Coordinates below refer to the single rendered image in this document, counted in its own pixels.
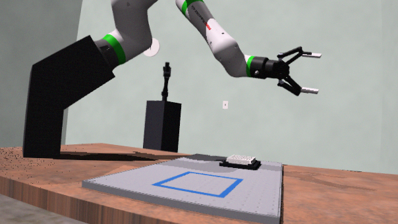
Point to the blue tape outline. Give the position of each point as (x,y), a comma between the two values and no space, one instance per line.
(222,195)

